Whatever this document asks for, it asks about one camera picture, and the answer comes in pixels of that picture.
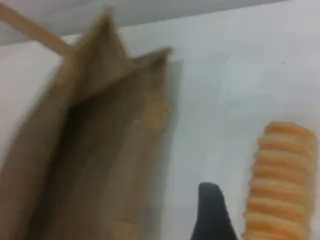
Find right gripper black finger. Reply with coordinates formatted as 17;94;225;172
188;182;240;240

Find long ridged orange bread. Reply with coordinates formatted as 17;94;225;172
241;121;319;240

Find brown jute tote bag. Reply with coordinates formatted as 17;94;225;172
0;2;176;240

